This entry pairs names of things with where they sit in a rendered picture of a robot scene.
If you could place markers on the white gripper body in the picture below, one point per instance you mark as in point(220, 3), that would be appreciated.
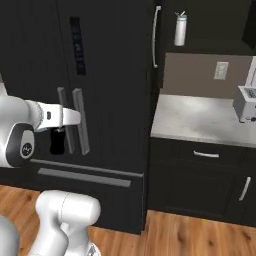
point(70, 117)

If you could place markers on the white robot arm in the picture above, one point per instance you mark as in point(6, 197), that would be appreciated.
point(15, 133)

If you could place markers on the black fridge door with dispenser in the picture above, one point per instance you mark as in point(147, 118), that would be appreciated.
point(113, 83)

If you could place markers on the plain black fridge door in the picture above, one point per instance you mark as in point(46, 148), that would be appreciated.
point(30, 50)

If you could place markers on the black freezer drawer front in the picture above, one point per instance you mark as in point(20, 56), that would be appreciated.
point(100, 200)

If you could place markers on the white bottle with spout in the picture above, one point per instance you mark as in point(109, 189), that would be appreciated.
point(180, 31)

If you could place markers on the wide black base cupboard door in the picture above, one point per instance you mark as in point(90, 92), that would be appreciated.
point(193, 186)

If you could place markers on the white toaster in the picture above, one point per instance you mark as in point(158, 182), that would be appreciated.
point(245, 106)

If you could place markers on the white appliance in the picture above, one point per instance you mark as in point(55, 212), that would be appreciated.
point(252, 71)

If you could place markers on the black wall cabinet door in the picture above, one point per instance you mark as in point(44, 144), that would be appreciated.
point(159, 76)

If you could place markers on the white wall outlet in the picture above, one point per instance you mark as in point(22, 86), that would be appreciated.
point(221, 70)

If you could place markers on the black wall cabinet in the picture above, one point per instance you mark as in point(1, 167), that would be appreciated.
point(216, 23)

